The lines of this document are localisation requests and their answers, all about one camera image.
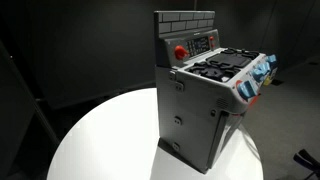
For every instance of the grey toy stove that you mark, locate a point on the grey toy stove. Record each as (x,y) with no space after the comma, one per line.
(186,110)

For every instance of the large orange stove knob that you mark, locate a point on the large orange stove knob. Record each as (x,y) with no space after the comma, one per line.
(181,52)

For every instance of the black stove keypad panel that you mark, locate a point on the black stove keypad panel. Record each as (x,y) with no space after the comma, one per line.
(197,45)

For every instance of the small orange round button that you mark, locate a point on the small orange round button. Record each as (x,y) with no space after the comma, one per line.
(212,46)
(211,38)

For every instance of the blue stove knob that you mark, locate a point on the blue stove knob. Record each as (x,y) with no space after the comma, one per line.
(258,75)
(272,60)
(265,67)
(246,89)

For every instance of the black burner grate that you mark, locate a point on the black burner grate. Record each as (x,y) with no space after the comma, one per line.
(213,70)
(241,52)

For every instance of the grey oven door with window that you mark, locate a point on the grey oven door with window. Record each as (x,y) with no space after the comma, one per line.
(217,140)

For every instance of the purple black spring clamp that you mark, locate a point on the purple black spring clamp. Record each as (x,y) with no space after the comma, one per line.
(308,160)

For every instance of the dark metal frame bar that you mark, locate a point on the dark metal frame bar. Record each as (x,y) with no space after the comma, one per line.
(30,100)

